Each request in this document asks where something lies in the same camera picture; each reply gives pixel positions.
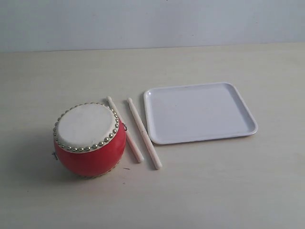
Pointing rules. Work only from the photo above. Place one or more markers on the white drumstick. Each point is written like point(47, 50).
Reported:
point(138, 155)
point(151, 150)

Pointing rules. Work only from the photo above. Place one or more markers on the red small drum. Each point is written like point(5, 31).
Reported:
point(89, 139)

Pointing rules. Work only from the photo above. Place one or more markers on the white rectangular plastic tray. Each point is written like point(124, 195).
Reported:
point(201, 112)

